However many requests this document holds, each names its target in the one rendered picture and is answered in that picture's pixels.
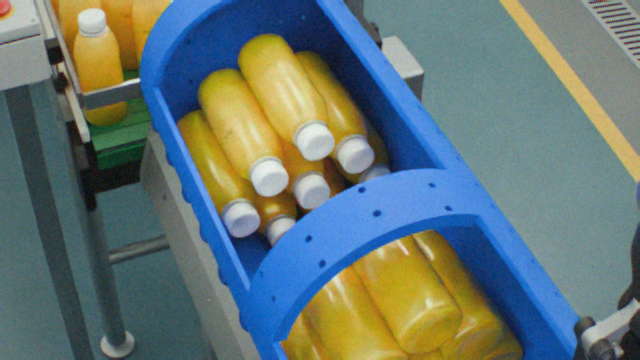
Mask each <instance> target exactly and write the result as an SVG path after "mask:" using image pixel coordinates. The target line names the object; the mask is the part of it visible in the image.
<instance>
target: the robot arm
mask: <svg viewBox="0 0 640 360"><path fill-rule="evenodd" d="M637 205H638V208H639V214H640V178H639V181H638V185H637ZM630 258H631V267H632V283H631V284H630V286H629V287H628V288H627V289H626V291H625V292H624V293H623V294H622V296H621V298H620V299H619V302H618V312H616V313H615V314H613V315H611V316H610V317H608V318H606V319H605V320H603V321H601V320H598V321H596V322H594V321H593V320H592V318H591V317H584V318H582V319H581V320H579V321H578V322H577V323H576V324H575V326H574V334H575V336H576V339H577V346H576V350H575V354H574V358H573V360H640V218H639V221H638V224H637V227H636V231H635V235H634V238H633V241H632V246H631V249H630Z"/></svg>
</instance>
